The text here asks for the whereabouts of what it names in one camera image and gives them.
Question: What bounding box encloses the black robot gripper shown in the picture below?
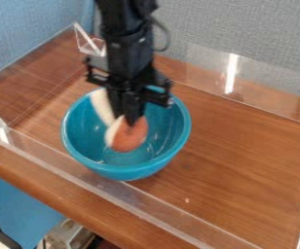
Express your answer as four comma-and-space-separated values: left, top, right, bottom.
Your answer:
86, 27, 173, 126

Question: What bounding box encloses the brown and white toy mushroom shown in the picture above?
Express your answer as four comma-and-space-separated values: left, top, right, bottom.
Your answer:
90, 88, 149, 153

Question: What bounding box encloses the blue plastic bowl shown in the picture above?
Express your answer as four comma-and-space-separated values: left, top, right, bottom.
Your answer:
60, 88, 191, 181

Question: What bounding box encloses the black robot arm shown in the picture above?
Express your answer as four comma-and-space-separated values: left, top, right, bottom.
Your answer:
86, 0, 173, 126

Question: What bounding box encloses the clear acrylic table barrier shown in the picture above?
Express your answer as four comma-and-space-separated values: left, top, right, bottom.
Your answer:
0, 30, 300, 249

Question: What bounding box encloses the white power strip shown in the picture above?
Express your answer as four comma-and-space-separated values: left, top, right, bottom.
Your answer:
35, 219, 95, 249

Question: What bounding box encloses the clear acrylic corner bracket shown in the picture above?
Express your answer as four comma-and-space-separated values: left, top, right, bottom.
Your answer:
74, 22, 109, 59

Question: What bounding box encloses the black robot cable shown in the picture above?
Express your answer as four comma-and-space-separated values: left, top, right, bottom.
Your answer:
145, 14, 173, 53

